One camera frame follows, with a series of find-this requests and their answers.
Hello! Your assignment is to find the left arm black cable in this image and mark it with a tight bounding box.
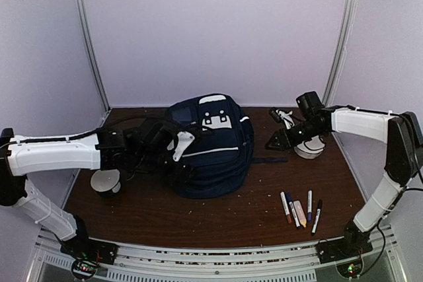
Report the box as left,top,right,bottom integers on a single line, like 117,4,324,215
0,116,215,151

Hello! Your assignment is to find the right aluminium frame post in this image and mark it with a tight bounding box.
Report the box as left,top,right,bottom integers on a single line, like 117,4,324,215
323,0,357,105

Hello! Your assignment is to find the purple capped white marker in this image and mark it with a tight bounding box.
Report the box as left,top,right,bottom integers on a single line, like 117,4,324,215
307,190,313,222

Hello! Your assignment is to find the pink and yellow highlighter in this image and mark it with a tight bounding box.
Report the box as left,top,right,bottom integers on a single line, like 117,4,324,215
293,200,307,228

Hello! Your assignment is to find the blue capped white marker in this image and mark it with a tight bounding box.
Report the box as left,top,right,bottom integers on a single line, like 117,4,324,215
286,192,301,229

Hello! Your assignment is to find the black marker pen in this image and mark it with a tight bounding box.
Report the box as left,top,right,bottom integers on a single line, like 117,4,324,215
311,199,323,236

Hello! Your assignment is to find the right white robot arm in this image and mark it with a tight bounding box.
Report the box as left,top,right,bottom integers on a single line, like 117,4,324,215
265,106,422,257

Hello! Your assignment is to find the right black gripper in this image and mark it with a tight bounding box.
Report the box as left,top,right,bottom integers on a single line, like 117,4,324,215
265,118,324,151

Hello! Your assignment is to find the aluminium frame post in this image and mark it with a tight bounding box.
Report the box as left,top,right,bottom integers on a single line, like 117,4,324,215
323,0,357,105
75,0,111,112

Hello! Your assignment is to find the front aluminium rail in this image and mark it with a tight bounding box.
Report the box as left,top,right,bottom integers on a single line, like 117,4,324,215
26,224,409,282

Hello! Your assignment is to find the brown capped white marker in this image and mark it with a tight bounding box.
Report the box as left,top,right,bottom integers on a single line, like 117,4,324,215
280,192,292,224

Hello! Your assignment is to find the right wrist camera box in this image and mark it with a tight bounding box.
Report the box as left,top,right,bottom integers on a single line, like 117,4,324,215
295,91,324,118

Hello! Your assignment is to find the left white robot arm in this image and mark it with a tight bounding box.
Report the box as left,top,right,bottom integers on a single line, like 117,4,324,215
1,123,197,260

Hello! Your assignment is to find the navy blue student backpack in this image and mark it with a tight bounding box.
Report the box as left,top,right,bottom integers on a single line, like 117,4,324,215
165,93,288,199

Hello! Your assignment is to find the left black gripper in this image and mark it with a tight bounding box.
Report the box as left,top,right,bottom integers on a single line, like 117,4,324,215
134,150,198,188

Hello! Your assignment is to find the left aluminium frame post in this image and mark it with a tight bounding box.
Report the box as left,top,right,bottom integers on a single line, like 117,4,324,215
75,0,111,112

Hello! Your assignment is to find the white cup with black base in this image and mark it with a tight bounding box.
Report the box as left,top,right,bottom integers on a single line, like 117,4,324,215
90,170,122,198

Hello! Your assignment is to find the white scalloped ceramic bowl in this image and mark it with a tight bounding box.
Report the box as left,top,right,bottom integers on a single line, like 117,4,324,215
293,136,326,160

